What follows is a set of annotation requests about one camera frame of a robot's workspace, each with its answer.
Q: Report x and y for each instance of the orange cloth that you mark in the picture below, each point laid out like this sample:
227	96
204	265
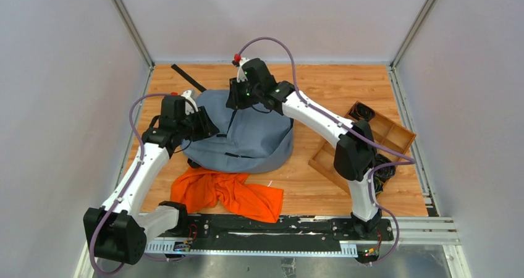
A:
203	188

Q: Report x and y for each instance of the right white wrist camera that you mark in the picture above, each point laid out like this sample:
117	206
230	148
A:
241	74

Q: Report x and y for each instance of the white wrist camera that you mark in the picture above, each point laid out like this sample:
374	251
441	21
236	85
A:
190	103
241	74

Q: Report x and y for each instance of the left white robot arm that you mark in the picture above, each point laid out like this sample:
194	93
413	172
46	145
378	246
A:
116	231

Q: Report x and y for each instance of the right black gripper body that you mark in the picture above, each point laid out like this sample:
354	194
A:
244	95

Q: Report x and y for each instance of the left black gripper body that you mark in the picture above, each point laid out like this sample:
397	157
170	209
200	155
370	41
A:
206	123

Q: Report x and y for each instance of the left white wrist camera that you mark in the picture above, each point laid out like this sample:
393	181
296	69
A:
190	103

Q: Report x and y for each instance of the blue grey backpack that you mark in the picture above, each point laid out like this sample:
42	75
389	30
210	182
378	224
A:
249	140

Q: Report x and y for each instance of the wooden compartment tray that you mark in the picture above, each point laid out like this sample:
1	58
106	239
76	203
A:
385	132

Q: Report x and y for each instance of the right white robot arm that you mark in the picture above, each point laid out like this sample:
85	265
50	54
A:
355	149

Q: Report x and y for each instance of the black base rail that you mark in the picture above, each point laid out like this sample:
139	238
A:
227	233

